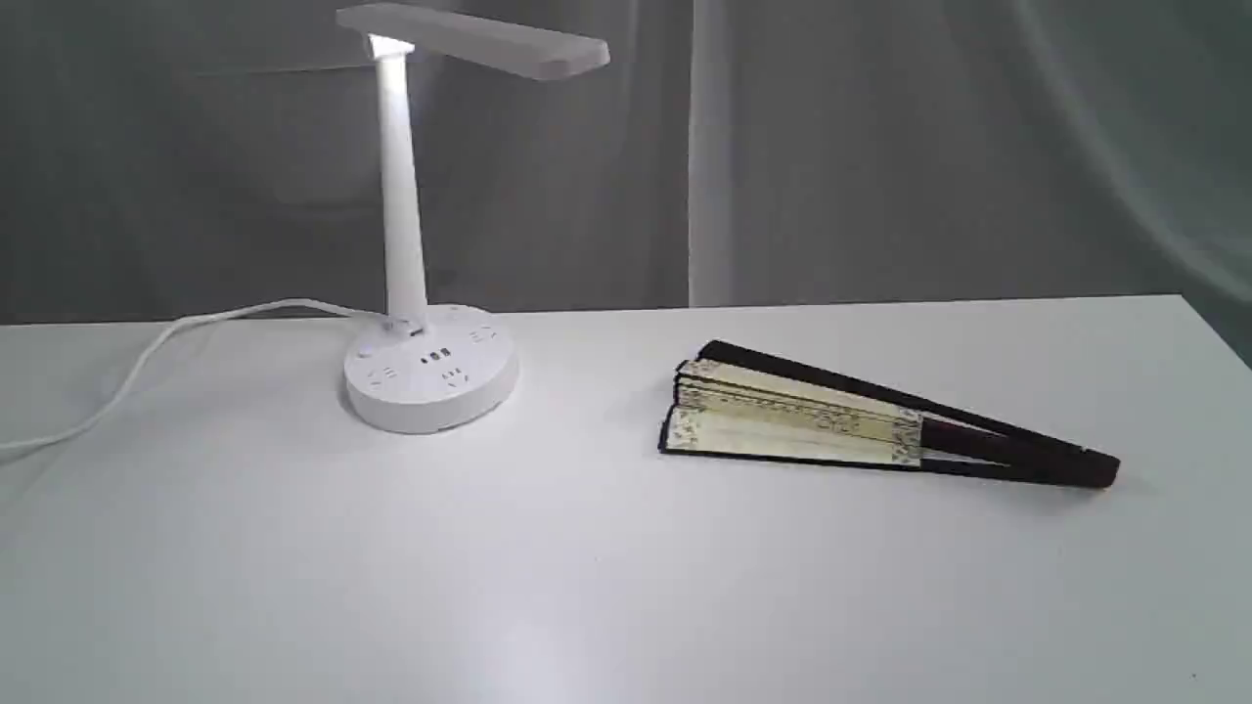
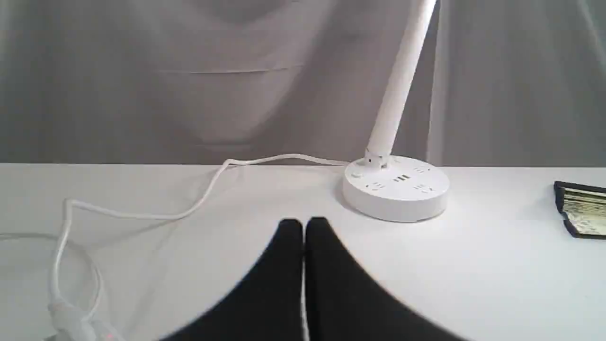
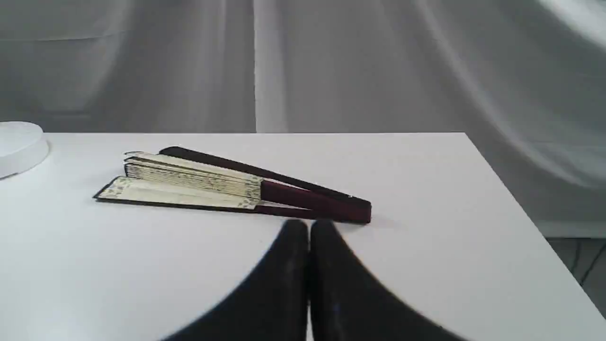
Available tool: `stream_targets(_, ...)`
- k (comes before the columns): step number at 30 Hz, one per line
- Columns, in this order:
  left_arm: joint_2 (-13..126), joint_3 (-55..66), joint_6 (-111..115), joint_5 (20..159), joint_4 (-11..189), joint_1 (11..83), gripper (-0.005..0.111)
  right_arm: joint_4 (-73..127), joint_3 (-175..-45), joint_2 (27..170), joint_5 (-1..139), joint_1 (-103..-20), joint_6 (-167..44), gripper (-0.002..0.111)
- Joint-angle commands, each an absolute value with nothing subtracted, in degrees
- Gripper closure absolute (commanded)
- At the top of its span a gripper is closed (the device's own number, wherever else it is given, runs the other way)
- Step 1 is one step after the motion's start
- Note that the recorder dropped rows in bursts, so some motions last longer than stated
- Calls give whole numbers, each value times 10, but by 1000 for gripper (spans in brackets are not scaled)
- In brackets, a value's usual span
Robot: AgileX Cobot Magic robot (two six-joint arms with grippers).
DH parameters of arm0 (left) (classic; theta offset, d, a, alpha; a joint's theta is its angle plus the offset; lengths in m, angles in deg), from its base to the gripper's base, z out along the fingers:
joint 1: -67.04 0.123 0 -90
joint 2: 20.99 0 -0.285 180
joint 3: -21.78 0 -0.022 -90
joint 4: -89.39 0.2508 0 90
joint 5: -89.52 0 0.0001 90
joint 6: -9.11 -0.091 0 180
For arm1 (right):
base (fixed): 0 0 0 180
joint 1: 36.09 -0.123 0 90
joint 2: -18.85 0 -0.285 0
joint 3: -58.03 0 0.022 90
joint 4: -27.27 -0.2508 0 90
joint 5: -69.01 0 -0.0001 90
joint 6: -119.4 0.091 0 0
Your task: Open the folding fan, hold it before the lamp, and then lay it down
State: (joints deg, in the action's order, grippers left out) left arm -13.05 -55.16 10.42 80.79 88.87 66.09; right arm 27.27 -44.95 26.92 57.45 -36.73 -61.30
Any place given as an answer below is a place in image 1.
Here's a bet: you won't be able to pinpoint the paper folding fan dark ribs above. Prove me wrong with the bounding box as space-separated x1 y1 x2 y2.
657 339 1121 490

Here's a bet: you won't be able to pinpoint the white desk lamp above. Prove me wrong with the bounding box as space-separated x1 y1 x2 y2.
336 3 611 435

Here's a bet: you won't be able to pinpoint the white lamp power cable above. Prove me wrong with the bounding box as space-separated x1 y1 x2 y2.
0 298 384 457

